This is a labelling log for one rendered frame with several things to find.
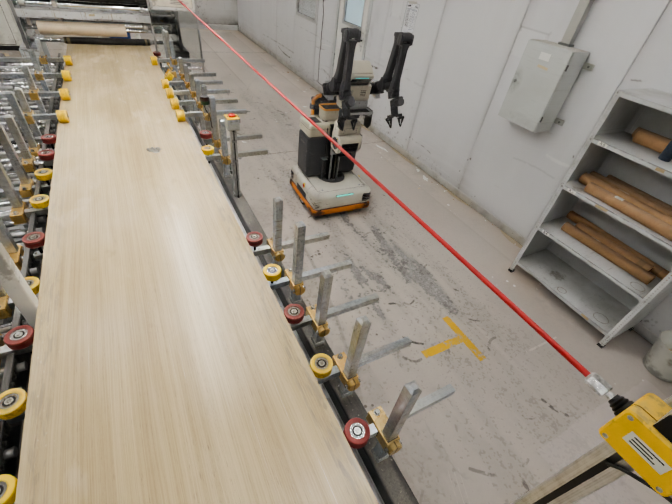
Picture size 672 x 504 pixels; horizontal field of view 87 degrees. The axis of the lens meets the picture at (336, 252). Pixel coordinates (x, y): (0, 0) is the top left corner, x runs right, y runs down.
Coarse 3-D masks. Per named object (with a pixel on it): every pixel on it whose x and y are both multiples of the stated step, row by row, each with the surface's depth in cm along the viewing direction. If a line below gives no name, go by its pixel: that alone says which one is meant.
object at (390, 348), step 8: (392, 344) 142; (400, 344) 143; (408, 344) 145; (368, 352) 138; (376, 352) 138; (384, 352) 139; (392, 352) 142; (360, 360) 135; (368, 360) 136; (336, 368) 131; (328, 376) 128; (336, 376) 132
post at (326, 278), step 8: (328, 272) 127; (320, 280) 129; (328, 280) 127; (320, 288) 131; (328, 288) 130; (320, 296) 133; (328, 296) 133; (320, 304) 135; (328, 304) 136; (320, 312) 137; (320, 320) 141
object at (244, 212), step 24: (192, 120) 315; (216, 168) 258; (240, 216) 220; (264, 240) 201; (264, 264) 192; (288, 288) 175; (312, 336) 153; (336, 384) 139; (336, 408) 139; (360, 408) 133; (384, 456) 119; (384, 480) 116
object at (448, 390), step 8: (448, 384) 128; (440, 392) 125; (448, 392) 125; (424, 400) 122; (432, 400) 122; (440, 400) 125; (416, 408) 120; (424, 408) 122; (408, 416) 118; (376, 432) 112; (352, 448) 110
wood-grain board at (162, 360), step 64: (128, 64) 350; (64, 128) 232; (128, 128) 243; (64, 192) 180; (128, 192) 186; (192, 192) 193; (64, 256) 147; (128, 256) 151; (192, 256) 156; (64, 320) 124; (128, 320) 127; (192, 320) 130; (256, 320) 134; (64, 384) 107; (128, 384) 110; (192, 384) 112; (256, 384) 114; (64, 448) 95; (128, 448) 96; (192, 448) 98; (256, 448) 100; (320, 448) 102
